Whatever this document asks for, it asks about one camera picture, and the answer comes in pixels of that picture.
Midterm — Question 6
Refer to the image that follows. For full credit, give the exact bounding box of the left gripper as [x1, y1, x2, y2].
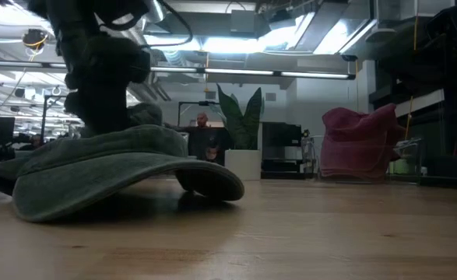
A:
[56, 33, 152, 135]

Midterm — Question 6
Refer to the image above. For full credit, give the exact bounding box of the maroon baseball cap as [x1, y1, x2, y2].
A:
[320, 107, 392, 182]
[379, 103, 407, 163]

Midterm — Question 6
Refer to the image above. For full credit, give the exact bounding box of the person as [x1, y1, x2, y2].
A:
[19, 134, 45, 152]
[163, 112, 233, 166]

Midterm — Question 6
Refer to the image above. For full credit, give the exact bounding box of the round dark ceiling fixture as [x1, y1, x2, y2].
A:
[22, 29, 49, 51]

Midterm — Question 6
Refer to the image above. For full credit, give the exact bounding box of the black bar with LED strips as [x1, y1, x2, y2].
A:
[0, 58, 357, 81]

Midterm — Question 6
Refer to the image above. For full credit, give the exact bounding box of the snake plant in white pot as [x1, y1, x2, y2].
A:
[216, 83, 264, 182]

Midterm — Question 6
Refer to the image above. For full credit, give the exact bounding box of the grey ceiling box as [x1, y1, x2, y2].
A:
[230, 9, 257, 34]

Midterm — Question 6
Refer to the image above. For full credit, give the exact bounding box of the black cabinet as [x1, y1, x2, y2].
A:
[262, 121, 304, 180]

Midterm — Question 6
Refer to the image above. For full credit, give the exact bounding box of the clear plastic bin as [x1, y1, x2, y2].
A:
[309, 134, 424, 184]

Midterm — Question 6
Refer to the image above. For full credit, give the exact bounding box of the black metal stand frame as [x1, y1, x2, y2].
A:
[178, 100, 220, 128]
[40, 94, 72, 138]

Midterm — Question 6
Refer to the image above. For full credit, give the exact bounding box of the thin yellow hanging cord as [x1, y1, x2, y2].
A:
[203, 51, 211, 93]

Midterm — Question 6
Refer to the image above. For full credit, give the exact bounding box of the round silver ventilation duct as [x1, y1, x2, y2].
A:
[144, 0, 167, 23]

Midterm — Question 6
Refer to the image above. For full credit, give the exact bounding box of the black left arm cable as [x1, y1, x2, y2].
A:
[107, 0, 194, 48]

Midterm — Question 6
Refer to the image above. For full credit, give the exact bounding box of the black aluminium frame rail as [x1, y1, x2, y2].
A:
[387, 173, 457, 191]

